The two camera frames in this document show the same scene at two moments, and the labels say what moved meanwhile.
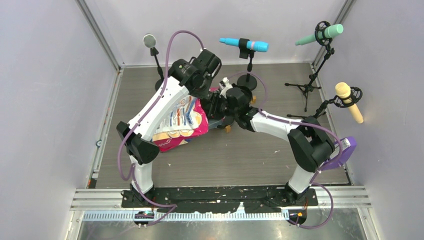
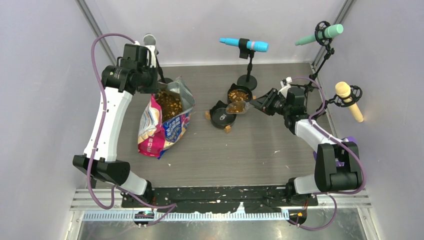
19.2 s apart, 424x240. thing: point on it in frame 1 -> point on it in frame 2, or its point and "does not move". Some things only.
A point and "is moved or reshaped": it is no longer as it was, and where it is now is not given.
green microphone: [330, 31] does not move
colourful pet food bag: [186, 120] is moved or reshaped
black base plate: [215, 200] does not move
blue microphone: [258, 46] does not move
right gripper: [224, 99] -> [265, 102]
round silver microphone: [149, 40] does not move
